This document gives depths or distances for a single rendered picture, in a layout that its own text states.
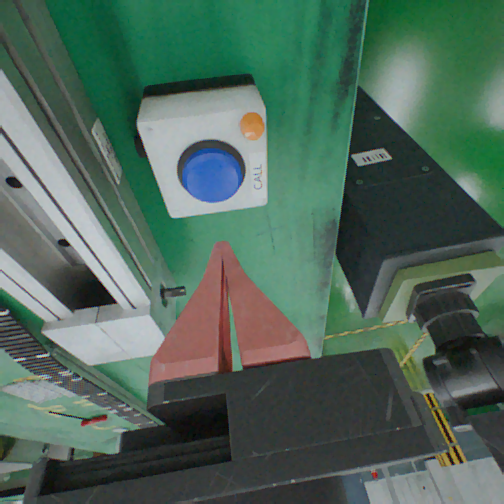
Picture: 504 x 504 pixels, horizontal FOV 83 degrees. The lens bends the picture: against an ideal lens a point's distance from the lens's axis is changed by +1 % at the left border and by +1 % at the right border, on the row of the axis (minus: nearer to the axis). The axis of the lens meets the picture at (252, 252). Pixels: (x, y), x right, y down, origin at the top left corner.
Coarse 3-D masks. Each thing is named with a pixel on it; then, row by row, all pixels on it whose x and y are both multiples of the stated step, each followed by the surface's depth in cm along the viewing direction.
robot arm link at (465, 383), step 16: (464, 336) 43; (448, 352) 41; (464, 352) 39; (448, 368) 39; (464, 368) 38; (480, 368) 36; (448, 384) 38; (464, 384) 37; (480, 384) 36; (496, 384) 35; (464, 400) 37; (480, 400) 37; (496, 400) 36
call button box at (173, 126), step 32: (160, 96) 19; (192, 96) 19; (224, 96) 19; (256, 96) 18; (160, 128) 18; (192, 128) 18; (224, 128) 18; (160, 160) 19; (256, 160) 20; (256, 192) 22
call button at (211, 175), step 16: (192, 160) 18; (208, 160) 18; (224, 160) 18; (192, 176) 19; (208, 176) 19; (224, 176) 19; (240, 176) 20; (192, 192) 20; (208, 192) 20; (224, 192) 20
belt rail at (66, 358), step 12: (48, 348) 47; (60, 348) 47; (60, 360) 47; (72, 360) 50; (84, 372) 53; (96, 372) 57; (96, 384) 56; (108, 384) 61; (120, 396) 65; (132, 396) 71; (144, 408) 78; (156, 420) 85
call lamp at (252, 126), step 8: (248, 112) 18; (240, 120) 18; (248, 120) 17; (256, 120) 17; (240, 128) 18; (248, 128) 17; (256, 128) 17; (264, 128) 18; (248, 136) 18; (256, 136) 18
